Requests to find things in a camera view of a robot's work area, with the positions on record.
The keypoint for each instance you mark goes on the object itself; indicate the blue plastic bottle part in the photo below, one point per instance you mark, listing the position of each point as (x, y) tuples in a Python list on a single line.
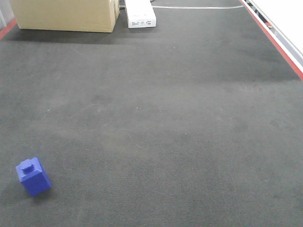
[(33, 177)]

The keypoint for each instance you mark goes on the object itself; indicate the white long carton box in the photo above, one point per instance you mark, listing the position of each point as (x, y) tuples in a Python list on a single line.
[(140, 14)]

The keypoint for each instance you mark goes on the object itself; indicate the large cardboard box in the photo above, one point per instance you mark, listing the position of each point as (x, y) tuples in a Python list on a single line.
[(66, 15)]

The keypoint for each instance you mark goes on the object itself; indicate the white conveyor side rail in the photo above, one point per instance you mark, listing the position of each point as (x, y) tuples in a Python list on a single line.
[(282, 23)]

